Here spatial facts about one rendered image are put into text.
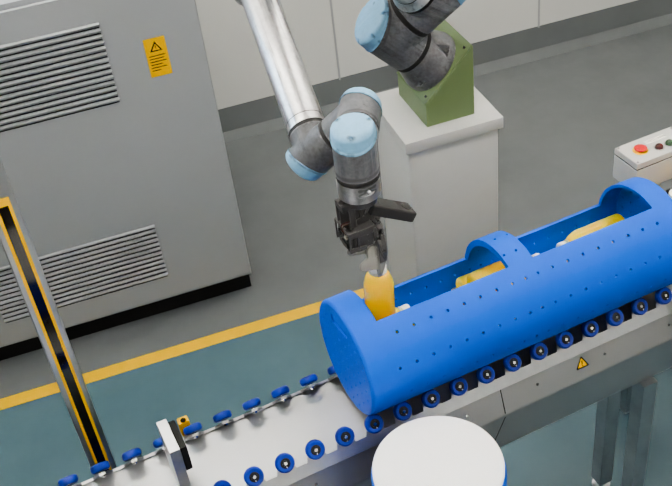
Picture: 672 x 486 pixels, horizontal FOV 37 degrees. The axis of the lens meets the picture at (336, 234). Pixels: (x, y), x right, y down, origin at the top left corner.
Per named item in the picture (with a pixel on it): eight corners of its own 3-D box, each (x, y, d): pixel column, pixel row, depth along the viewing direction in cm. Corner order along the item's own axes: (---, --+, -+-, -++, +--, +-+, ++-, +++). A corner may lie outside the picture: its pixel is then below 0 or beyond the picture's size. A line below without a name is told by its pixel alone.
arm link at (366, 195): (367, 158, 207) (389, 181, 200) (369, 177, 210) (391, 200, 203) (328, 172, 205) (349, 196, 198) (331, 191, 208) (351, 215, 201)
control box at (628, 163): (612, 176, 288) (614, 147, 282) (668, 154, 294) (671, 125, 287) (634, 194, 281) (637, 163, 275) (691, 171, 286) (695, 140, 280)
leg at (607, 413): (587, 482, 326) (598, 345, 288) (602, 475, 328) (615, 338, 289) (599, 495, 322) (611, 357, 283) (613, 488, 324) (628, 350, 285)
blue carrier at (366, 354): (327, 369, 248) (310, 278, 232) (616, 248, 273) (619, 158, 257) (379, 441, 226) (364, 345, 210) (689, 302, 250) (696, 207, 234)
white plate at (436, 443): (531, 456, 209) (531, 460, 209) (428, 395, 225) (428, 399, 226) (449, 545, 194) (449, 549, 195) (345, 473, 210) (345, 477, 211)
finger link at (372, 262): (359, 283, 216) (352, 247, 212) (384, 273, 218) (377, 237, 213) (366, 289, 214) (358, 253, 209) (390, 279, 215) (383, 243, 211)
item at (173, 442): (170, 467, 231) (155, 422, 221) (186, 460, 232) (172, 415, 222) (183, 498, 223) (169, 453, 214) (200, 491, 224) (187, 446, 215)
